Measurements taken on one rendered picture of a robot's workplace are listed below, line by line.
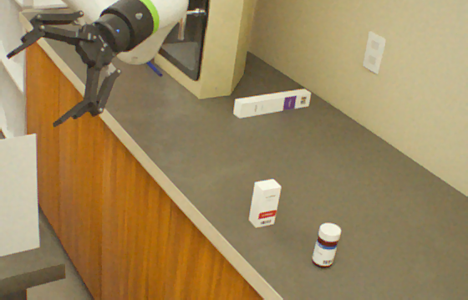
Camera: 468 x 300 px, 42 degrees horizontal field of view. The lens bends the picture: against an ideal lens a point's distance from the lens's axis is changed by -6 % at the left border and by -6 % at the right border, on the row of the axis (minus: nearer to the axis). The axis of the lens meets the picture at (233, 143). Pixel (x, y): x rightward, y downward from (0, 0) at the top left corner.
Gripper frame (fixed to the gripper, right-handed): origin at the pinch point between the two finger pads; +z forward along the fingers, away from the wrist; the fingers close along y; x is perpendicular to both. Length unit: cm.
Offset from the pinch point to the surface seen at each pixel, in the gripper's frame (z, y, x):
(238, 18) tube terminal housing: -91, -18, -32
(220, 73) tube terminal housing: -84, -30, -43
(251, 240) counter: -24, -51, -5
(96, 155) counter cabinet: -55, -31, -81
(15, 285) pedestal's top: 15.1, -27.9, -23.8
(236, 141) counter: -61, -43, -30
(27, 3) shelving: -111, 29, -144
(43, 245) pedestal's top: 4.4, -26.5, -25.8
